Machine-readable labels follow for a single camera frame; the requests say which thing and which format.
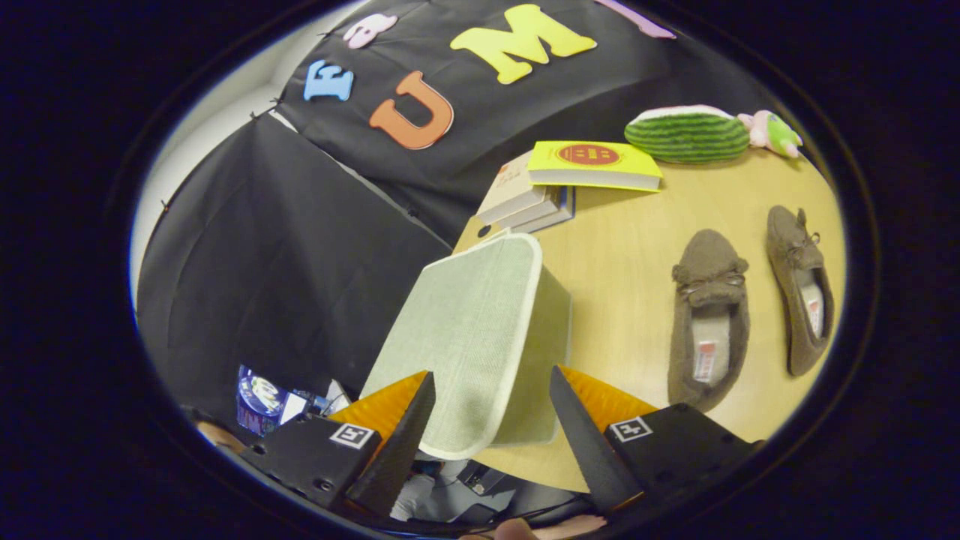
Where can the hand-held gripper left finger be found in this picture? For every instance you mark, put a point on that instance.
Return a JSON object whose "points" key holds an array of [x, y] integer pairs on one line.
{"points": [[394, 450]]}

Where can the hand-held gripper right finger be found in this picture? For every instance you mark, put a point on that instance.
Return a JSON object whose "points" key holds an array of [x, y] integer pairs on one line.
{"points": [[585, 442]]}

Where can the light green fabric storage box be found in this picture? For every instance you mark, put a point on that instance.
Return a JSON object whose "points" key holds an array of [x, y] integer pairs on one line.
{"points": [[465, 337]]}

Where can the brown fuzzy shoe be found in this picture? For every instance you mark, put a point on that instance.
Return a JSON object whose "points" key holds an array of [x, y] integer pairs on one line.
{"points": [[787, 240], [709, 262]]}

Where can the white paper card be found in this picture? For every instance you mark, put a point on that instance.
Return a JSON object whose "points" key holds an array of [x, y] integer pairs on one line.
{"points": [[334, 397]]}

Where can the blue printed packet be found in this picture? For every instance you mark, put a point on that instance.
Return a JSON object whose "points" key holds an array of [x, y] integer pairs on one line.
{"points": [[259, 397]]}

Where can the white book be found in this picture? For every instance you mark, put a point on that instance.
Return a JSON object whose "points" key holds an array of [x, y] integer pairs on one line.
{"points": [[532, 216]]}

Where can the blue cover book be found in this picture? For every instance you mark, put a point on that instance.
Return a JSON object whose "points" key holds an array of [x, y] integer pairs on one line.
{"points": [[568, 206]]}

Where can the beige cover book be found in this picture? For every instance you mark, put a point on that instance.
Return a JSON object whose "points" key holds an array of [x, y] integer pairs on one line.
{"points": [[510, 191]]}

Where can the yellow book with red circle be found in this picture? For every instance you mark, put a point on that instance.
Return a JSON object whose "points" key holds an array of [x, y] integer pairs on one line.
{"points": [[600, 171]]}

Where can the watermelon slice plush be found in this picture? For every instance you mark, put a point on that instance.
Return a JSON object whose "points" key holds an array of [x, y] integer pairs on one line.
{"points": [[686, 139]]}

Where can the pink and green plush toy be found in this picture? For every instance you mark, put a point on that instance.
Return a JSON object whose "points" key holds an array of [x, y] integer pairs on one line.
{"points": [[780, 135]]}

